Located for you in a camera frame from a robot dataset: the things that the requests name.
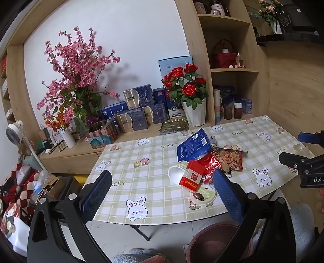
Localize grey fuzzy slipper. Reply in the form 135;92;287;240
111;249;167;263

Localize pink blossom bouquet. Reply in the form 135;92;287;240
37;26;120;132

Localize wooden shelf unit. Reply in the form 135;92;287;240
0;0;270;175

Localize gold foil tray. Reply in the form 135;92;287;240
159;118;189;134

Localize dark blue box round badge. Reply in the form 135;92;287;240
166;87;186;119

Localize red basket with handle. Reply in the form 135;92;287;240
211;39;237;69

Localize light blue box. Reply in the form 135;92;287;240
158;56;194;81

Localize blue box on shelf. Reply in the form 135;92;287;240
220;86;236;107

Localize orange artificial flowers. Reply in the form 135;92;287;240
46;111;70;130

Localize paper gift bag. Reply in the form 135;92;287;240
38;124;51;142

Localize purple artificial flowers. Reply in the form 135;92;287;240
86;116;102;127

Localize red rose bouquet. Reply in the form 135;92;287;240
162;64;208;110

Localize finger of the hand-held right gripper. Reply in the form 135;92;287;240
278;152;324;175
298;131;324;146

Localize red and white checked cloth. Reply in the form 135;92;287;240
0;162;43;218

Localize white flower pot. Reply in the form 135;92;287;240
181;99;207;127

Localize stack of pastel paper cups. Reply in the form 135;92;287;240
213;89;222;124

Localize red cup white lid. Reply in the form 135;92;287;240
233;102;243;120

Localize black cabinet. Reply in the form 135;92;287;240
256;0;321;46

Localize row of small brown bottles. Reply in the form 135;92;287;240
49;140;67;153

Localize white vase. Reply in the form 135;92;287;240
62;128;76;148

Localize small white fan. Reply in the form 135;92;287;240
5;121;34;152

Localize red and brown snack bag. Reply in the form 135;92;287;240
211;145;248;171

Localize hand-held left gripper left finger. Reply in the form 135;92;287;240
27;170;113;263

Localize ceramic jar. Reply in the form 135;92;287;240
210;0;229;17
194;0;208;14

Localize person's grey trousers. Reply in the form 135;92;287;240
289;204;315;253

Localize flat blue box white print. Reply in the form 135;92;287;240
101;101;129;120

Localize small cardboard box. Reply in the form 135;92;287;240
42;176;61;199

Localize dark blue box red label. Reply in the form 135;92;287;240
152;87;167;105

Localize dark blue cardboard box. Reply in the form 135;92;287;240
177;128;212;162

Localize checked bunny tablecloth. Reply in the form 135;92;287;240
87;115;315;225

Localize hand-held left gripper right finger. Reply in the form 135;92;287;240
210;170;296;263

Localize black table leg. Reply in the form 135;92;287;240
129;224;152;241

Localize pink rose bouquet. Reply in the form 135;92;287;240
258;0;282;23

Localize red foil wrapper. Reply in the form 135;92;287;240
200;154;223;184

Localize small blue box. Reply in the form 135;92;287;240
240;97;254;114

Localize dark red plastic bin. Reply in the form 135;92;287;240
187;221;256;263

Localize red cigarette box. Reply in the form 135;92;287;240
179;160;205;191

